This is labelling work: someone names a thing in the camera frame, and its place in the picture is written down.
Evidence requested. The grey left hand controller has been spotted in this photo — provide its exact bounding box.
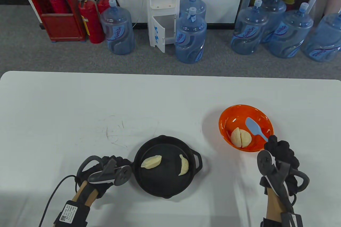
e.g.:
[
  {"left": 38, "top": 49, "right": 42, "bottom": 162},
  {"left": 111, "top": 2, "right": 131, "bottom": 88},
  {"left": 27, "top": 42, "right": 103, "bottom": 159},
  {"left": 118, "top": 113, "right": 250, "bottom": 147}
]
[{"left": 77, "top": 156, "right": 132, "bottom": 186}]

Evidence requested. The person's left forearm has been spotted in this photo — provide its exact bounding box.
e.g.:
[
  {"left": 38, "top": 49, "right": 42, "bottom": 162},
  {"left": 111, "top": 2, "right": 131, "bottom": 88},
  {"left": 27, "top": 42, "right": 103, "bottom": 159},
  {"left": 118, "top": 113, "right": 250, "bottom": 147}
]
[{"left": 70, "top": 180, "right": 98, "bottom": 207}]

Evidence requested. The large red fire extinguisher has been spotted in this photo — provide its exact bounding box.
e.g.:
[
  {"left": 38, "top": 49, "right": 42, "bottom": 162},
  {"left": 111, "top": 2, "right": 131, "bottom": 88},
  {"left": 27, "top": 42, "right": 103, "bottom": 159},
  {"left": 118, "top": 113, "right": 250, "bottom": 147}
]
[{"left": 78, "top": 0, "right": 104, "bottom": 44}]

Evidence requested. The person's right hand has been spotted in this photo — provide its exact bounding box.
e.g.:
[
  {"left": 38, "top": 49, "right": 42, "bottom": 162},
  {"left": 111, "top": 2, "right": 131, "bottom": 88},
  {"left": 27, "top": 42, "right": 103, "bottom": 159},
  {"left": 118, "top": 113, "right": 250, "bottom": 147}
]
[{"left": 260, "top": 135, "right": 301, "bottom": 199}]

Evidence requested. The orange plastic bowl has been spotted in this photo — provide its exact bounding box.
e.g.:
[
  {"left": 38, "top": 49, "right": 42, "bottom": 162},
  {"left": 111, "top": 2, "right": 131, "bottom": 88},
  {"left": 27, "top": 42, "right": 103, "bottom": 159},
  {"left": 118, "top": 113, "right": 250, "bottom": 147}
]
[{"left": 218, "top": 105, "right": 274, "bottom": 153}]

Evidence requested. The person's left hand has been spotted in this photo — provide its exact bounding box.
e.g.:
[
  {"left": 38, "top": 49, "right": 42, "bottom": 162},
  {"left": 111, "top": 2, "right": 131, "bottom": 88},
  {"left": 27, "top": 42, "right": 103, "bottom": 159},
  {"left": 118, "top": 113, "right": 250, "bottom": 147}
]
[{"left": 75, "top": 155, "right": 132, "bottom": 200}]

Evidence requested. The black left wrist module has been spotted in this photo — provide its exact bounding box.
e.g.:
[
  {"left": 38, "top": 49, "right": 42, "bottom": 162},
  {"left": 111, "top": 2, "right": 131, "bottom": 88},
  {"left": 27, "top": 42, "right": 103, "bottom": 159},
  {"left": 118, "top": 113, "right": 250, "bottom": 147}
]
[{"left": 52, "top": 200, "right": 90, "bottom": 227}]

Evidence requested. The black frying pan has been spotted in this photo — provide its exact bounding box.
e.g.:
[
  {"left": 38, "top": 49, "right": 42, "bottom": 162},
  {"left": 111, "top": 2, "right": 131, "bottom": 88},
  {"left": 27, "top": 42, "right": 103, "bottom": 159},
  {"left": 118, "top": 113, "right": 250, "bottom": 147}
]
[{"left": 133, "top": 135, "right": 203, "bottom": 199}]

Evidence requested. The pale yellow dumpling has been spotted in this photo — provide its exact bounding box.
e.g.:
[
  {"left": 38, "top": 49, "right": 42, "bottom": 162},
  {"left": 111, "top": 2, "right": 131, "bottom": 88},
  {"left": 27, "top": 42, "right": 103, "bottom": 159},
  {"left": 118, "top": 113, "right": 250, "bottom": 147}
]
[
  {"left": 141, "top": 156, "right": 162, "bottom": 169},
  {"left": 240, "top": 129, "right": 252, "bottom": 148},
  {"left": 230, "top": 127, "right": 242, "bottom": 148},
  {"left": 178, "top": 154, "right": 189, "bottom": 176}
]

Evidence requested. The small red fire extinguisher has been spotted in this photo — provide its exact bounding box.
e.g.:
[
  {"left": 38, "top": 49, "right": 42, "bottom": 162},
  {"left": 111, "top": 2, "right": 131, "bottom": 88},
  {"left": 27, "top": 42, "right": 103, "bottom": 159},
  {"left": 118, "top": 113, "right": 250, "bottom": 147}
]
[{"left": 95, "top": 0, "right": 116, "bottom": 14}]

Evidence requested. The black right wrist module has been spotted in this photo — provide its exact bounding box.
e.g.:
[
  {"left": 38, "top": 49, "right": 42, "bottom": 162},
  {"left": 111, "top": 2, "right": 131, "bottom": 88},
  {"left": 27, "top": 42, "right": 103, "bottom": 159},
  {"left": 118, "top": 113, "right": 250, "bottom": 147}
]
[{"left": 262, "top": 212, "right": 304, "bottom": 227}]

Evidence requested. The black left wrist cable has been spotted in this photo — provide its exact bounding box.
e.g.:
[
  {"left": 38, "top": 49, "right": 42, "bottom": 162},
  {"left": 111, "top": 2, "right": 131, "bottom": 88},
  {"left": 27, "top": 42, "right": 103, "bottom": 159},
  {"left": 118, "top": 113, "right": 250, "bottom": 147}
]
[{"left": 39, "top": 174, "right": 78, "bottom": 227}]

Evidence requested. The red extinguisher inside cabinet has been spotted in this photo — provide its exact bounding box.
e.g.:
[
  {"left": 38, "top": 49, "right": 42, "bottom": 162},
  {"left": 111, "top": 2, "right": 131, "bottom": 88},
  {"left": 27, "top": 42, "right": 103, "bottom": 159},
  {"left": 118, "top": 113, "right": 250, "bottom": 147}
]
[{"left": 49, "top": 0, "right": 67, "bottom": 14}]

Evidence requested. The blue water jug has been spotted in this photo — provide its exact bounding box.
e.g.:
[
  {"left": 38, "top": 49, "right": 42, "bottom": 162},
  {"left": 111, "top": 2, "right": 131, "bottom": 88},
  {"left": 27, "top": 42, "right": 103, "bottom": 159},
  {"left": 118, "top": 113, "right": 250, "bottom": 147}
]
[
  {"left": 179, "top": 0, "right": 207, "bottom": 20},
  {"left": 231, "top": 0, "right": 269, "bottom": 55},
  {"left": 100, "top": 0, "right": 135, "bottom": 55},
  {"left": 175, "top": 7, "right": 207, "bottom": 64},
  {"left": 269, "top": 2, "right": 314, "bottom": 59},
  {"left": 260, "top": 0, "right": 287, "bottom": 44},
  {"left": 302, "top": 9, "right": 341, "bottom": 62}
]

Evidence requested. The black wrist module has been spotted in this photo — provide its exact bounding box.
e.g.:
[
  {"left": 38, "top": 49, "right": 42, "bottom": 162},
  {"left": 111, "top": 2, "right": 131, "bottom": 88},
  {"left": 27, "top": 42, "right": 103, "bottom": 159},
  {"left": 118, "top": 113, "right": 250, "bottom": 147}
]
[
  {"left": 52, "top": 200, "right": 90, "bottom": 227},
  {"left": 262, "top": 212, "right": 304, "bottom": 227}
]

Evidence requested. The blue dessert shovel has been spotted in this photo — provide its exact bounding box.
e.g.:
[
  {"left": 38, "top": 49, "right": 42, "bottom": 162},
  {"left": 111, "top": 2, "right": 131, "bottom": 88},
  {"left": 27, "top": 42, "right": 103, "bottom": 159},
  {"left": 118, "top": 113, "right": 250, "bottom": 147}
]
[{"left": 245, "top": 117, "right": 269, "bottom": 142}]

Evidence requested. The red fire extinguisher cabinet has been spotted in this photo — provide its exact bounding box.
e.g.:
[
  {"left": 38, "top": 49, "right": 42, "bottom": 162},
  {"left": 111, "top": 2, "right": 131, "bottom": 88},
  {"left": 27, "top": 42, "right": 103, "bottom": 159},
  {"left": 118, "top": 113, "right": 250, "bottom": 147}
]
[{"left": 22, "top": 0, "right": 87, "bottom": 42}]

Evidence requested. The person's right forearm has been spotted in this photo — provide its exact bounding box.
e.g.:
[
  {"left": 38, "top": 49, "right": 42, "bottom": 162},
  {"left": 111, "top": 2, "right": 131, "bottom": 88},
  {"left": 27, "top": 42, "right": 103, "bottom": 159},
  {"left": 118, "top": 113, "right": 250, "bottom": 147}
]
[{"left": 266, "top": 187, "right": 287, "bottom": 227}]

